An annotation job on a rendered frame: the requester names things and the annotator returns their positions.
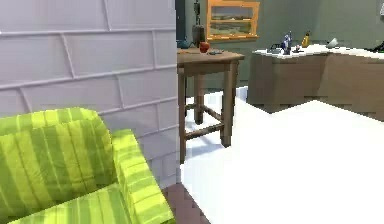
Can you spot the brown wooden table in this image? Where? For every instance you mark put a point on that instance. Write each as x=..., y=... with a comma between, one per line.
x=206, y=63

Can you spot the teal flat object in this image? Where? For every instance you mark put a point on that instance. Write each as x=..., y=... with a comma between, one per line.
x=215, y=52

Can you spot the red apple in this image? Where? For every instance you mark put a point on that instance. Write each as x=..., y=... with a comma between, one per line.
x=204, y=47

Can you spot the dark teal round dish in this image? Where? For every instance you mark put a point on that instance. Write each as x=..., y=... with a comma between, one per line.
x=183, y=44

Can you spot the dark flat pan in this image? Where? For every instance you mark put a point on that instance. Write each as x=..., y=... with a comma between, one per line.
x=274, y=50

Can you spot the blue and white bottle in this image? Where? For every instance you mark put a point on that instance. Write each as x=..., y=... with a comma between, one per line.
x=287, y=42

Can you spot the brown kitchen counter cabinet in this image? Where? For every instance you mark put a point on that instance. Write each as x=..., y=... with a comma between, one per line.
x=316, y=80

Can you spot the yellow bottle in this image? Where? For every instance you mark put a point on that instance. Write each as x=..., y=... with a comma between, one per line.
x=305, y=40

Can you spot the green striped armchair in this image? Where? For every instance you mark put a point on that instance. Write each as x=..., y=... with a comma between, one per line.
x=56, y=160

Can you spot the orange framed wall picture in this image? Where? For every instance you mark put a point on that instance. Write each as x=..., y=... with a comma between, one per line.
x=232, y=20

